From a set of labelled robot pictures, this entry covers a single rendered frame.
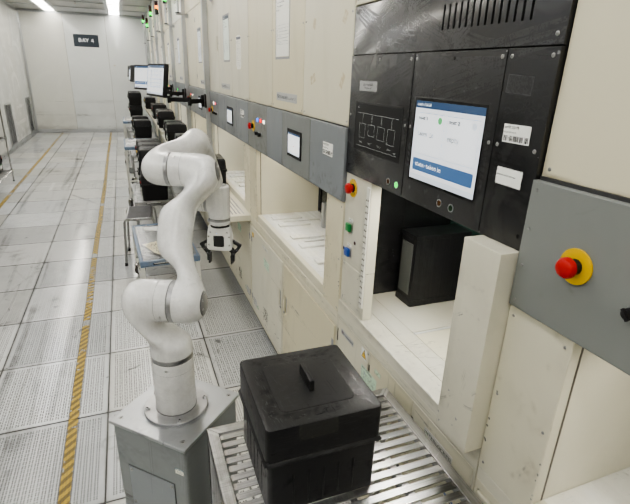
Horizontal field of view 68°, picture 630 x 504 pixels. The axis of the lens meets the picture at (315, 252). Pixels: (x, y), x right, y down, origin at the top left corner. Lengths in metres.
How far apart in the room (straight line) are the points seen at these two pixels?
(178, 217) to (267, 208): 1.81
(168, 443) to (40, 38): 13.84
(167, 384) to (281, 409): 0.44
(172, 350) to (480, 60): 1.08
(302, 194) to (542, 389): 2.37
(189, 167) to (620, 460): 1.33
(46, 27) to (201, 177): 13.55
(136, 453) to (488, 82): 1.38
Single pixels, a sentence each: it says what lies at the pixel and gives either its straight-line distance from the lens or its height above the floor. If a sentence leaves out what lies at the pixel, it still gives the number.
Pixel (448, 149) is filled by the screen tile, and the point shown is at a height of 1.57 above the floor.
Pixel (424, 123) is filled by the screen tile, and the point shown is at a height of 1.62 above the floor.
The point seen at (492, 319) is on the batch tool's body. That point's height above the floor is 1.25.
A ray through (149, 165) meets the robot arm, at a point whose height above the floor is 1.48.
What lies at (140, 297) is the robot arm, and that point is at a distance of 1.36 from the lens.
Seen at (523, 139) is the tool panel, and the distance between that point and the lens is 1.06.
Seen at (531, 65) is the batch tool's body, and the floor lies 1.77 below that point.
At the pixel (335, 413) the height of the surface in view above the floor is 1.01.
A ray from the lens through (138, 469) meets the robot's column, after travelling 1.64.
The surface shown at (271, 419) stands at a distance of 1.12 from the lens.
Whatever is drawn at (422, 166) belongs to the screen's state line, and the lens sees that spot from 1.34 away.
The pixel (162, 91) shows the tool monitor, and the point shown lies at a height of 1.56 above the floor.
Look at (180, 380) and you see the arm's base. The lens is 1.46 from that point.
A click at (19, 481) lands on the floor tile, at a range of 2.66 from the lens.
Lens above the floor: 1.74
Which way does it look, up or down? 21 degrees down
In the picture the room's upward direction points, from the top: 2 degrees clockwise
